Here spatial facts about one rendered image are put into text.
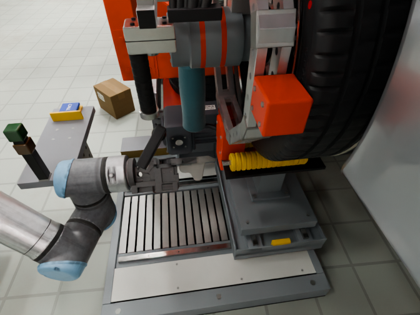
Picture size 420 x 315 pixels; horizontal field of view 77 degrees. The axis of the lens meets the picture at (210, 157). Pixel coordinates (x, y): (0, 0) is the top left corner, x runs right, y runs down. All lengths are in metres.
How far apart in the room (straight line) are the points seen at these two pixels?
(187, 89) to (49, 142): 0.57
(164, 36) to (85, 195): 0.40
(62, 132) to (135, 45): 0.72
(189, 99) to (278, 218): 0.56
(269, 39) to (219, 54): 0.23
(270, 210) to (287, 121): 0.68
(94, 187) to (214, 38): 0.44
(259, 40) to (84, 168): 0.46
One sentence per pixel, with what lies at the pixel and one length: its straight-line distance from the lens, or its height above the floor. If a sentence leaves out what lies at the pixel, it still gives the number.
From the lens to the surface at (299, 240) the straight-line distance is 1.12.
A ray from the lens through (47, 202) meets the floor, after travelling 1.60.
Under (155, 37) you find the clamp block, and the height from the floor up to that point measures 0.93.
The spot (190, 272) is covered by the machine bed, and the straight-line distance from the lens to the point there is 1.11.
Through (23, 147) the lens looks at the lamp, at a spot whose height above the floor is 0.60.
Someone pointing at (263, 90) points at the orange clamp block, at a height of 0.88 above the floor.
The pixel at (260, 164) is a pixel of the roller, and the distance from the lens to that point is 0.84.
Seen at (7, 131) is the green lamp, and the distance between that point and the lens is 0.90.
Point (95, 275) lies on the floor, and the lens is 1.28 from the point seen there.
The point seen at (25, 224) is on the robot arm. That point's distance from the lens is 0.67.
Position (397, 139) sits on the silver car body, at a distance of 0.43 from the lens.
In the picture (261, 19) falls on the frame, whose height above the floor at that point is 0.97.
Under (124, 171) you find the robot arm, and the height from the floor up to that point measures 0.66.
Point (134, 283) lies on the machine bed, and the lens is 1.13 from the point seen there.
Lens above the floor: 1.11
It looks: 45 degrees down
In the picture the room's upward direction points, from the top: straight up
